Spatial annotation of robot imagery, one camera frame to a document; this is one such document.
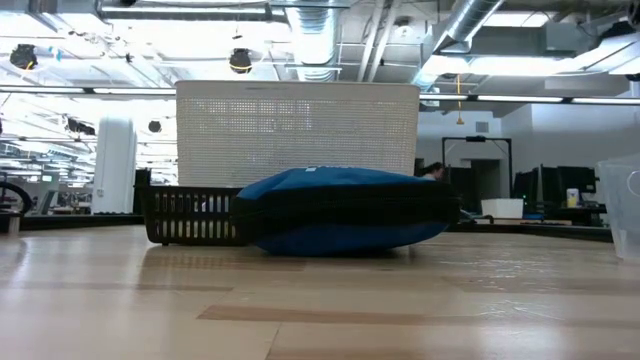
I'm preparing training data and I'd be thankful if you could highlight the small black slotted basket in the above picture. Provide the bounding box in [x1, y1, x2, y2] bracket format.
[139, 185, 251, 247]

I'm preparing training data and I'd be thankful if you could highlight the blue first aid pouch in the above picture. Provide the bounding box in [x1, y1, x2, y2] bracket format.
[230, 166, 462, 258]

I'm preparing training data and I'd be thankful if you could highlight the white perforated panel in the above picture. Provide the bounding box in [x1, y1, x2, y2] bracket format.
[175, 79, 421, 189]

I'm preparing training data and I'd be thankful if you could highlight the person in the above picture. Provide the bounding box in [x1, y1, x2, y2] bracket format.
[419, 161, 447, 182]

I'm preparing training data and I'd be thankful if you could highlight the black round ceiling fixture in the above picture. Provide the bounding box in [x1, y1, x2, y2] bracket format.
[228, 47, 253, 75]
[9, 43, 39, 71]

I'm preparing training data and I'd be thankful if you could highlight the white box on desk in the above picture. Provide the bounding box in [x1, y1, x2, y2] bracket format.
[480, 198, 525, 220]

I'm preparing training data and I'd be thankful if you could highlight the white round pillar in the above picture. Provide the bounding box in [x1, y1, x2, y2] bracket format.
[91, 115, 139, 215]

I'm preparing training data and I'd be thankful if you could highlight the long ceiling light strip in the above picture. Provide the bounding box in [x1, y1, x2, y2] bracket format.
[419, 93, 640, 106]
[0, 86, 177, 96]

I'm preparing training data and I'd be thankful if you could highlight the dark background desk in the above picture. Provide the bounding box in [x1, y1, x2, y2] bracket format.
[524, 203, 609, 227]

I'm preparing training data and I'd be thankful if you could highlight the clear plastic container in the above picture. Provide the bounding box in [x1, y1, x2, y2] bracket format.
[597, 153, 640, 262]

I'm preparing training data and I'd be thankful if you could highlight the silver vertical air duct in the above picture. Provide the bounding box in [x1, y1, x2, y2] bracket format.
[284, 0, 347, 84]

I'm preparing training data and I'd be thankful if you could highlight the yellow hanging cord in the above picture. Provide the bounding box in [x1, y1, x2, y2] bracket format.
[454, 74, 465, 126]

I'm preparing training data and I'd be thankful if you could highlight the black rectangular rig frame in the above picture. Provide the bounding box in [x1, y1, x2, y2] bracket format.
[441, 135, 514, 201]

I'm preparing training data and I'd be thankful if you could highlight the black upright post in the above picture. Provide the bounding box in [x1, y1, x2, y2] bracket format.
[133, 168, 152, 216]

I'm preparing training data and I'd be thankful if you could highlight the silver slanted air duct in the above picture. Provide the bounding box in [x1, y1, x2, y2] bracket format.
[412, 0, 504, 92]

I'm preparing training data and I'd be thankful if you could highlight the black ring-shaped object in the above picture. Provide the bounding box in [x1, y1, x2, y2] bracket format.
[0, 180, 35, 217]

